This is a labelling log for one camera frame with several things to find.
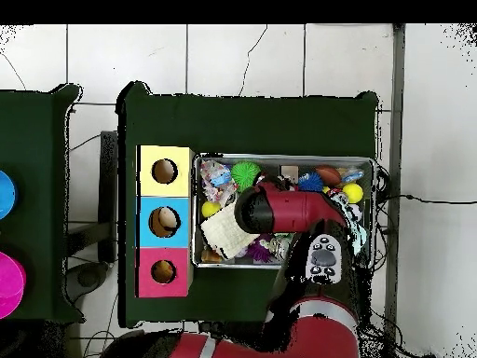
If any crushed printed drink can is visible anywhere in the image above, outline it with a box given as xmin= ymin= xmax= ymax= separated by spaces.
xmin=267 ymin=234 xmax=295 ymax=260

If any yellow duck plush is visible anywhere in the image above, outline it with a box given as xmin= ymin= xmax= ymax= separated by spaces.
xmin=152 ymin=259 xmax=176 ymax=283

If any silver mesh bin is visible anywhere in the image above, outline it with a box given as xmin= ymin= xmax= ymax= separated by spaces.
xmin=191 ymin=153 xmax=376 ymax=270

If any wooden box with three holes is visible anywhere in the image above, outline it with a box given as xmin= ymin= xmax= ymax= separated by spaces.
xmin=135 ymin=145 xmax=196 ymax=298

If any plain green spiky ball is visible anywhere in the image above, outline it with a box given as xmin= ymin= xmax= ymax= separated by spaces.
xmin=229 ymin=160 xmax=262 ymax=192

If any crushed clear plastic bottle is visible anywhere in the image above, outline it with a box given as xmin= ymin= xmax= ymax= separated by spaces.
xmin=198 ymin=158 xmax=239 ymax=204

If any yellow foam ball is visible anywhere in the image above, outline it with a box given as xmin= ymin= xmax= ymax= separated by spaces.
xmin=200 ymin=200 xmax=223 ymax=218
xmin=341 ymin=182 xmax=364 ymax=204

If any cream waffle cloth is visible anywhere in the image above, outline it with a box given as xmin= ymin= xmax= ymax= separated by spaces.
xmin=199 ymin=200 xmax=262 ymax=261

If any purple spiky monster toy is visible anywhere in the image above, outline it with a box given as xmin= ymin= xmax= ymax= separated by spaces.
xmin=245 ymin=238 xmax=273 ymax=264

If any dark green table cloth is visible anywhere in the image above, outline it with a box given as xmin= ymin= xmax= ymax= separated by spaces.
xmin=116 ymin=81 xmax=379 ymax=329

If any small blue spiky toy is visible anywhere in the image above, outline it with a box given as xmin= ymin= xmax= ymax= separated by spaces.
xmin=297 ymin=171 xmax=324 ymax=192

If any tan ball with black seam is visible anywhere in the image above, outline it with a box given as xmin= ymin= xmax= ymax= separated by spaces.
xmin=148 ymin=206 xmax=181 ymax=239

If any small brown football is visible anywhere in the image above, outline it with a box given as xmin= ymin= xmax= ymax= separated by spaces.
xmin=315 ymin=164 xmax=342 ymax=186

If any mint green waffle cloth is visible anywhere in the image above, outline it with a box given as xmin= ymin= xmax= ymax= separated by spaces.
xmin=329 ymin=191 xmax=368 ymax=256

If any black upright panel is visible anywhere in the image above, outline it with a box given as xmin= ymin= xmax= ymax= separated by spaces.
xmin=98 ymin=130 xmax=119 ymax=264

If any dark grey round base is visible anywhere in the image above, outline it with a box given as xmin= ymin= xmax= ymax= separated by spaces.
xmin=66 ymin=260 xmax=111 ymax=303

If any dark green side-table cloth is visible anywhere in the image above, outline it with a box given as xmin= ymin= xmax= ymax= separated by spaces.
xmin=0 ymin=83 xmax=85 ymax=324

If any blue bowl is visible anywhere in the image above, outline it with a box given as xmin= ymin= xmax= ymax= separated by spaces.
xmin=0 ymin=170 xmax=19 ymax=220

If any pink bowl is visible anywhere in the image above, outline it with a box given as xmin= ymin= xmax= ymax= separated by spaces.
xmin=0 ymin=251 xmax=27 ymax=320

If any grey metal rail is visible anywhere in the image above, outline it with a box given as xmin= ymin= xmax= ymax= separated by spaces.
xmin=383 ymin=23 xmax=406 ymax=358

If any black cable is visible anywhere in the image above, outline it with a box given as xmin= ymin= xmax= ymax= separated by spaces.
xmin=374 ymin=191 xmax=477 ymax=205

